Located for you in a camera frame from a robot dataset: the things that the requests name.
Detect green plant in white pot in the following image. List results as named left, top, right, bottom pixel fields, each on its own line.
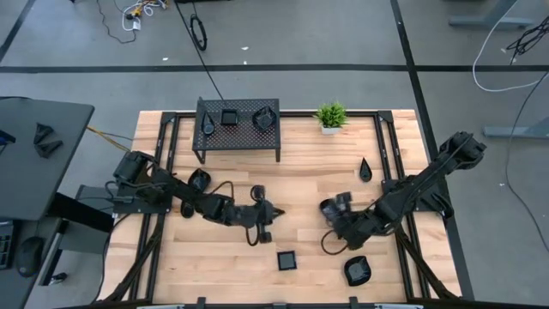
left=313, top=100, right=349, bottom=136

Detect yellow cable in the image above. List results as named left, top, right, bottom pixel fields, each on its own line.
left=87, top=125, right=134, bottom=152

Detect black square mini plate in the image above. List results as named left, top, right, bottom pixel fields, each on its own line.
left=220, top=108, right=239, bottom=127
left=276, top=250, right=298, bottom=272

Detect long white cable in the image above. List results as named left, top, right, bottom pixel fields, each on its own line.
left=472, top=0, right=549, bottom=93

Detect black coiled cable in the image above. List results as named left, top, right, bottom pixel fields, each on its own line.
left=174, top=0, right=225, bottom=102

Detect grey desk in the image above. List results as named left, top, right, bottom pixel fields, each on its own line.
left=0, top=96, right=95, bottom=222

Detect dark grey side table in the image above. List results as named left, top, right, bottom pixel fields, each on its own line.
left=0, top=216, right=65, bottom=309

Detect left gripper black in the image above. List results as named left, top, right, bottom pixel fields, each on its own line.
left=216, top=185, right=286, bottom=245

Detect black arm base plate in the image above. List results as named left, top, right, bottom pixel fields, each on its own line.
left=112, top=181, right=175, bottom=215
left=383, top=178, right=448, bottom=215

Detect thin black floor cable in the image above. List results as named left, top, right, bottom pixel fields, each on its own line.
left=94, top=0, right=138, bottom=45

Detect black cable bundle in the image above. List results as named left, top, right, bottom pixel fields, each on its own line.
left=505, top=15, right=549, bottom=65

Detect long black floor cable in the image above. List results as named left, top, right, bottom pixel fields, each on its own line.
left=504, top=70, right=549, bottom=254

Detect black teardrop mini plate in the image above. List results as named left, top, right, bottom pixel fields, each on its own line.
left=179, top=200, right=196, bottom=220
left=201, top=110, right=215, bottom=136
left=359, top=157, right=373, bottom=183

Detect dark keyboard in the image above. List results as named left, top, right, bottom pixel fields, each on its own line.
left=0, top=221, right=15, bottom=270

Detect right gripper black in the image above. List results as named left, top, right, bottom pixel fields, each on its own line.
left=332, top=192, right=387, bottom=251

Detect grey desk foot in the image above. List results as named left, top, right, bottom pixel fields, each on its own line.
left=483, top=116, right=549, bottom=140
left=449, top=0, right=535, bottom=30

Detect black computer mouse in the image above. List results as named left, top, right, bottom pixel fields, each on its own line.
left=16, top=235, right=45, bottom=278

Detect black desk crossbar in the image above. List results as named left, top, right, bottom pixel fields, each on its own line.
left=45, top=191, right=116, bottom=234

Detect white power strip cables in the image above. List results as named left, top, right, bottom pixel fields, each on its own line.
left=121, top=0, right=169, bottom=32

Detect black leaf-shaped mini plate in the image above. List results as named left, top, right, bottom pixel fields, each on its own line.
left=318, top=197, right=344, bottom=225
left=251, top=106, right=278, bottom=132
left=187, top=167, right=212, bottom=193
left=343, top=255, right=372, bottom=288

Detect black perforated metal rack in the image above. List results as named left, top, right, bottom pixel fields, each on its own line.
left=191, top=97, right=282, bottom=165

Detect black folded triangular object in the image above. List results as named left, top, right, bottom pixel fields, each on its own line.
left=33, top=123, right=56, bottom=145
left=34, top=140, right=64, bottom=159

